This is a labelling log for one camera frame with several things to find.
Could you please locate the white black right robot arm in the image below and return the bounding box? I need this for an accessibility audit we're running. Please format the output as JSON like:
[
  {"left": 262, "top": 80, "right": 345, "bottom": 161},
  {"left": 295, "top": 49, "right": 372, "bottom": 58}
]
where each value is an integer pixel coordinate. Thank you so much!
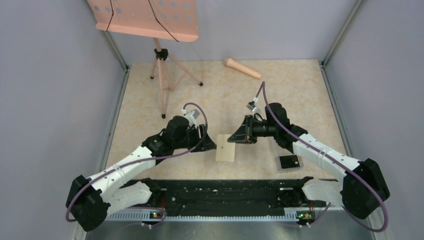
[{"left": 227, "top": 102, "right": 390, "bottom": 220}]

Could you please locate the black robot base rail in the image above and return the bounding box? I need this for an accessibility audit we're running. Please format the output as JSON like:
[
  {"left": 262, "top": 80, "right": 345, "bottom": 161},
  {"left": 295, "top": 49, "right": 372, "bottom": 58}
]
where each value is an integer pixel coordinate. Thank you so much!
[{"left": 145, "top": 179, "right": 311, "bottom": 217}]

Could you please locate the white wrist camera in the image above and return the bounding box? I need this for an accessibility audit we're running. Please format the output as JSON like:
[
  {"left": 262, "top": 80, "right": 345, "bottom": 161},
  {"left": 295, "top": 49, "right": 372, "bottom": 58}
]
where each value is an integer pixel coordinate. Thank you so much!
[
  {"left": 246, "top": 97, "right": 261, "bottom": 115},
  {"left": 181, "top": 108, "right": 200, "bottom": 127}
]

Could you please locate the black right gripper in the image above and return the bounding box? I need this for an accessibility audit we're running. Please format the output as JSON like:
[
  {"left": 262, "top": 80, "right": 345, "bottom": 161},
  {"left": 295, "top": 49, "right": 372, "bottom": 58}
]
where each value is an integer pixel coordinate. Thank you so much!
[{"left": 228, "top": 114, "right": 278, "bottom": 144}]

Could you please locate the beige leather card holder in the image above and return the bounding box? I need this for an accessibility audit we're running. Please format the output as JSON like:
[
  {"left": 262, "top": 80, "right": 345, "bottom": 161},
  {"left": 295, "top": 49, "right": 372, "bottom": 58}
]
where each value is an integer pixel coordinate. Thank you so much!
[{"left": 215, "top": 134, "right": 236, "bottom": 163}]

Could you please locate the pink music stand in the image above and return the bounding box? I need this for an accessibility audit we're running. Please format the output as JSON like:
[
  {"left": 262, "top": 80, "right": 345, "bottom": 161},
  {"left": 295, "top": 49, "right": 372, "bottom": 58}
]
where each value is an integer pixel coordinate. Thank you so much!
[{"left": 87, "top": 0, "right": 203, "bottom": 118}]

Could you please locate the pink microphone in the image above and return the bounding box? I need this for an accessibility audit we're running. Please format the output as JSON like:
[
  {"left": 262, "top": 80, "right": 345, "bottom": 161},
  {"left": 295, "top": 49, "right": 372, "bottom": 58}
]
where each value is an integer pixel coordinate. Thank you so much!
[{"left": 222, "top": 57, "right": 262, "bottom": 80}]

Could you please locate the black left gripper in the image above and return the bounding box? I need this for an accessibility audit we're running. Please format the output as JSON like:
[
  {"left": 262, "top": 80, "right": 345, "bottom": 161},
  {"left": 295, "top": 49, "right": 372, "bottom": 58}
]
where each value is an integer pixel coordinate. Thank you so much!
[{"left": 173, "top": 123, "right": 217, "bottom": 152}]

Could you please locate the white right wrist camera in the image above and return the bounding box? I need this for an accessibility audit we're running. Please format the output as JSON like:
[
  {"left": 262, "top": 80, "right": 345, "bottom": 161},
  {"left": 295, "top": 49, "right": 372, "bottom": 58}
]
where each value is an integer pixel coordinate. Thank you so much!
[{"left": 246, "top": 97, "right": 261, "bottom": 115}]

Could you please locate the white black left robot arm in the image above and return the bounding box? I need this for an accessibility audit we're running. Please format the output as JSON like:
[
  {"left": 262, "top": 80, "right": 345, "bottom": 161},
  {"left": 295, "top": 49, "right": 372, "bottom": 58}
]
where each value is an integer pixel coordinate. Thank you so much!
[{"left": 65, "top": 116, "right": 217, "bottom": 232}]

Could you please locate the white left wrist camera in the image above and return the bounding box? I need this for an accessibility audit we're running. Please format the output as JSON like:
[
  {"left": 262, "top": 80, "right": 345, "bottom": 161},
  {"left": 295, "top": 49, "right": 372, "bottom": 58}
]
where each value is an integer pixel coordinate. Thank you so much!
[{"left": 181, "top": 108, "right": 200, "bottom": 127}]

